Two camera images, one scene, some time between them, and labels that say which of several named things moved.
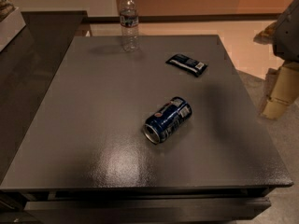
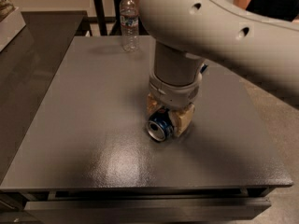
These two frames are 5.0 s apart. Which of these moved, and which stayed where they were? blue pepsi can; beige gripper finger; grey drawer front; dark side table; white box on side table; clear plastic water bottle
Moved: beige gripper finger; blue pepsi can
Stayed: dark side table; white box on side table; clear plastic water bottle; grey drawer front
